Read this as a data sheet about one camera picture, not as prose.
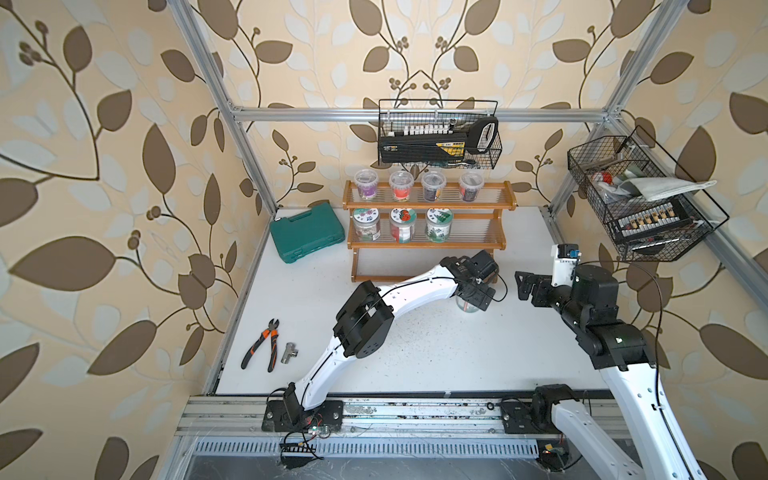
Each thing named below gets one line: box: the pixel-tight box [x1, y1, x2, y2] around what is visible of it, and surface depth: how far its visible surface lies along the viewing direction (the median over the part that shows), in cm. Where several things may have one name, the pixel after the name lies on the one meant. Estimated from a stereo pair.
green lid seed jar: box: [425, 207, 453, 243], surface depth 89 cm
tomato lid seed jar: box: [390, 208, 417, 244], surface depth 89 cm
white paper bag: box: [614, 177, 717, 202], surface depth 63 cm
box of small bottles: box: [616, 200, 694, 239], surface depth 69 cm
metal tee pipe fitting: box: [280, 342, 299, 364], surface depth 86 cm
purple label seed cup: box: [354, 168, 379, 200], surface depth 84 cm
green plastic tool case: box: [269, 202, 346, 264], surface depth 112 cm
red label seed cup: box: [389, 170, 414, 203], surface depth 83 cm
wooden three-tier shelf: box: [342, 180, 518, 283], surface depth 89 cm
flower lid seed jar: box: [353, 208, 381, 242], surface depth 90 cm
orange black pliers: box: [240, 318, 280, 373], surface depth 88 cm
